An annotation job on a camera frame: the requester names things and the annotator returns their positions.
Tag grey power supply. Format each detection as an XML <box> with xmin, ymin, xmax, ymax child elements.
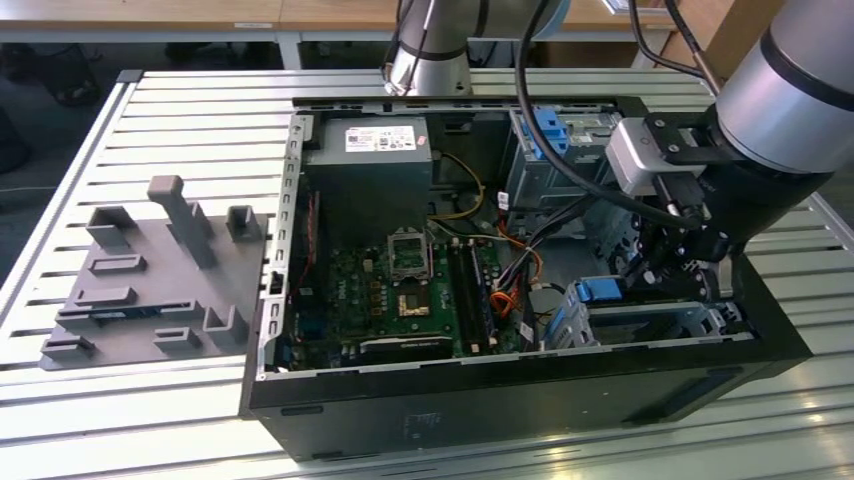
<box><xmin>303</xmin><ymin>117</ymin><xmax>437</xmax><ymax>224</ymax></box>

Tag black graphics card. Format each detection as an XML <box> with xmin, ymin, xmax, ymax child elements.
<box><xmin>358</xmin><ymin>333</ymin><xmax>459</xmax><ymax>360</ymax></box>

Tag green motherboard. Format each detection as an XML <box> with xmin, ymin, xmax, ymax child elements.
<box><xmin>283</xmin><ymin>227</ymin><xmax>535</xmax><ymax>369</ymax></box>

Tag blue drive cage latch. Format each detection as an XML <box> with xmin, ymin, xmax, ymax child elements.
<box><xmin>533</xmin><ymin>107</ymin><xmax>570</xmax><ymax>156</ymax></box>

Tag metal drive cage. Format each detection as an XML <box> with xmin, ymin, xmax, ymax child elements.
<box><xmin>503</xmin><ymin>107</ymin><xmax>646</xmax><ymax>281</ymax></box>

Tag black PC case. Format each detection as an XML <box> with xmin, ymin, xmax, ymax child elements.
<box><xmin>238</xmin><ymin>94</ymin><xmax>814</xmax><ymax>464</ymax></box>

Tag metal disk bay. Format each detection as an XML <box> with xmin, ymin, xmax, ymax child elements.
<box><xmin>543</xmin><ymin>279</ymin><xmax>762</xmax><ymax>351</ymax></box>

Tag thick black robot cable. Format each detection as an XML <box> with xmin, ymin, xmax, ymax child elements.
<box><xmin>513</xmin><ymin>0</ymin><xmax>709</xmax><ymax>231</ymax></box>

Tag black RAM slot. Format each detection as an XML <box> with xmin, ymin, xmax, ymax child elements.
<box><xmin>471</xmin><ymin>238</ymin><xmax>502</xmax><ymax>350</ymax></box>
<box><xmin>454</xmin><ymin>238</ymin><xmax>487</xmax><ymax>353</ymax></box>
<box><xmin>445</xmin><ymin>238</ymin><xmax>481</xmax><ymax>354</ymax></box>
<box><xmin>463</xmin><ymin>238</ymin><xmax>495</xmax><ymax>351</ymax></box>

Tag grey parts rack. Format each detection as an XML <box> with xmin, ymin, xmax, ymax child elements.
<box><xmin>39</xmin><ymin>174</ymin><xmax>273</xmax><ymax>371</ymax></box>

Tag yellow black power wires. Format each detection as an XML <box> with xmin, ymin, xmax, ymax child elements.
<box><xmin>430</xmin><ymin>152</ymin><xmax>493</xmax><ymax>221</ymax></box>

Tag CPU socket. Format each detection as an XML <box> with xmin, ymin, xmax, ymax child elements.
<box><xmin>398</xmin><ymin>292</ymin><xmax>433</xmax><ymax>317</ymax></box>

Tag red orange wire bundle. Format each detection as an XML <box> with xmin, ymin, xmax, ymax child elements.
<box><xmin>490</xmin><ymin>292</ymin><xmax>529</xmax><ymax>321</ymax></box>

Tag black office chair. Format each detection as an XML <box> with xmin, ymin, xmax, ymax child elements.
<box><xmin>6</xmin><ymin>42</ymin><xmax>102</xmax><ymax>106</ymax></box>

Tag black camera bracket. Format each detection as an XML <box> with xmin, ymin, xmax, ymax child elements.
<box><xmin>641</xmin><ymin>110</ymin><xmax>736</xmax><ymax>166</ymax></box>

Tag hard disk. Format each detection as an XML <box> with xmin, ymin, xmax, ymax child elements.
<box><xmin>573</xmin><ymin>276</ymin><xmax>702</xmax><ymax>307</ymax></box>

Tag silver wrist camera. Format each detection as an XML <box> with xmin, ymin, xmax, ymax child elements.
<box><xmin>605</xmin><ymin>118</ymin><xmax>710</xmax><ymax>195</ymax></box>

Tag wooden desk white frame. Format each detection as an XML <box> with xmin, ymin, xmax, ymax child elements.
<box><xmin>0</xmin><ymin>0</ymin><xmax>676</xmax><ymax>71</ymax></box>

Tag metal socket cover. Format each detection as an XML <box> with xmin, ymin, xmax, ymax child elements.
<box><xmin>386</xmin><ymin>227</ymin><xmax>434</xmax><ymax>285</ymax></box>

